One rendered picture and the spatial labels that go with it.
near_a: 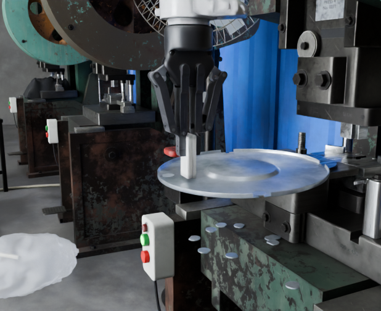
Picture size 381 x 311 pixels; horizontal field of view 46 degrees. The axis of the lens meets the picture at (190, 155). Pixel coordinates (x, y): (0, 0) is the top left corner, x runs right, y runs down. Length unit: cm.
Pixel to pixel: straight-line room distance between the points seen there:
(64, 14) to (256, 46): 161
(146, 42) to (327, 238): 147
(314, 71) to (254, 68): 242
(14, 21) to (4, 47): 357
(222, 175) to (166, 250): 32
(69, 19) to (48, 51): 173
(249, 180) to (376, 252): 21
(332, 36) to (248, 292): 49
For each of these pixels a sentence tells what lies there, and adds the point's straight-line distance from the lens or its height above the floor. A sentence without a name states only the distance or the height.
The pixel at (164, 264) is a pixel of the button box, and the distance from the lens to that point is 101.
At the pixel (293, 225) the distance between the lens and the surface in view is 82.
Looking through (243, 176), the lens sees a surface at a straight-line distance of 72.
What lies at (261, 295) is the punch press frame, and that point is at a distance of 84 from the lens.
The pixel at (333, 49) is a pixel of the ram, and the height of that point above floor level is 99.
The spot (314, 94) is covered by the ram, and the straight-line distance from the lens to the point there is 84.
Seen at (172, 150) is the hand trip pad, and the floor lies 76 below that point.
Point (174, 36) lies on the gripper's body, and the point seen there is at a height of 100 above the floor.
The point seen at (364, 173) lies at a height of 77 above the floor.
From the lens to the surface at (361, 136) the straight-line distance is 91.
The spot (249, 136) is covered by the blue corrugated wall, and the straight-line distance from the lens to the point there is 330.
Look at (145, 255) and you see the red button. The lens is 102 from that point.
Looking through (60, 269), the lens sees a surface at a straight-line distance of 206.
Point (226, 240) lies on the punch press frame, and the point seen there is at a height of 62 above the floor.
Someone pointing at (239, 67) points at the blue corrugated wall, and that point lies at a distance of 342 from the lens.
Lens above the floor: 97
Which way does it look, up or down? 12 degrees down
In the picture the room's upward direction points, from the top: straight up
